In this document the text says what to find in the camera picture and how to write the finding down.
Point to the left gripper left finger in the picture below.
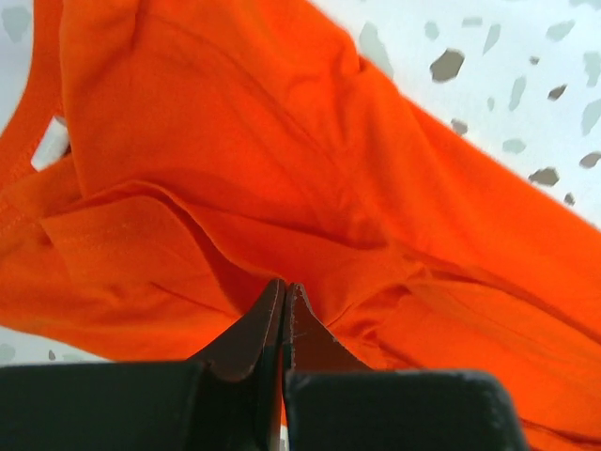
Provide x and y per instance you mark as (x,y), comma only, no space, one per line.
(238,400)

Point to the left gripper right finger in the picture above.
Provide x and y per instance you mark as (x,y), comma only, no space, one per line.
(326,389)

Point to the orange t shirt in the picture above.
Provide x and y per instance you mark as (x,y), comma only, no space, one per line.
(168,158)

